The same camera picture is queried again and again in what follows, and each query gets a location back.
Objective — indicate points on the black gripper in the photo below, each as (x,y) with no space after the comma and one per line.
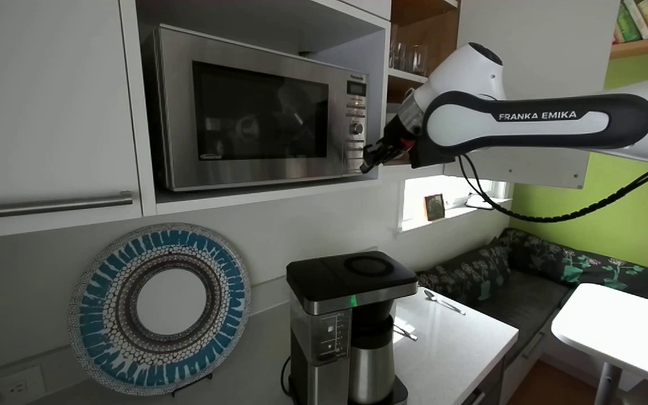
(395,143)

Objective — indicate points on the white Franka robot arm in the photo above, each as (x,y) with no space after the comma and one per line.
(462,108)

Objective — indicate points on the stainless steel microwave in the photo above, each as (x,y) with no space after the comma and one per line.
(238,116)

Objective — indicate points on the drinking glasses on shelf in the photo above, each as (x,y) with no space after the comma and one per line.
(408,57)

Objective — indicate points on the pen on counter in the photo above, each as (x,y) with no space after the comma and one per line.
(435,298)

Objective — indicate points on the green patterned bench cushion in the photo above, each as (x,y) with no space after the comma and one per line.
(522,280)

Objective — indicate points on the silver coffee maker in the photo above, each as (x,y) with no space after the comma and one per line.
(342,329)

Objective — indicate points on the row of books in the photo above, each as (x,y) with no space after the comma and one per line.
(631,22)

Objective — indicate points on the blue woven round plate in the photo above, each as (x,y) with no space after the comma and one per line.
(161,310)

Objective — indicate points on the round white table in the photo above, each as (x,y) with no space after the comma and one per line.
(608,325)

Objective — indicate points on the white upper cabinet door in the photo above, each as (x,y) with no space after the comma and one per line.
(65,131)

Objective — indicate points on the small dark picture frame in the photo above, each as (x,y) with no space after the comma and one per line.
(435,208)

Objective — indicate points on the white wall power outlet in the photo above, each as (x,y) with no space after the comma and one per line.
(20,387)

